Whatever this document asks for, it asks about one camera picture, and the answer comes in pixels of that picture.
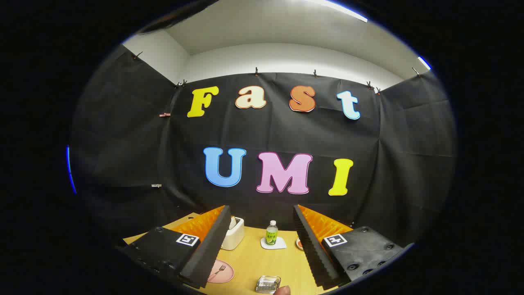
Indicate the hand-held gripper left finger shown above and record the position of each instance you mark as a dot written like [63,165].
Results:
[213,246]

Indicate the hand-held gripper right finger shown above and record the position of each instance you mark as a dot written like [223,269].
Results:
[311,250]

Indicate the metal fork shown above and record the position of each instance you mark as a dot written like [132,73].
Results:
[221,268]

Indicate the plate of food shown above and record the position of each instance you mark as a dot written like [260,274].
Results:
[299,244]

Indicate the white toaster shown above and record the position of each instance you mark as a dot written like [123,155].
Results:
[234,235]

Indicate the white coaster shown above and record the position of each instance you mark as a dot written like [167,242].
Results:
[280,245]

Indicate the pink plate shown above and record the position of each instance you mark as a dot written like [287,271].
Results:
[227,274]

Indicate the green label drink bottle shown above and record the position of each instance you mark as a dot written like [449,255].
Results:
[272,235]

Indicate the row of black cloth clips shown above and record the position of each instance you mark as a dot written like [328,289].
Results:
[256,72]

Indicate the ceiling light strip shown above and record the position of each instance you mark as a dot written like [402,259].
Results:
[424,63]

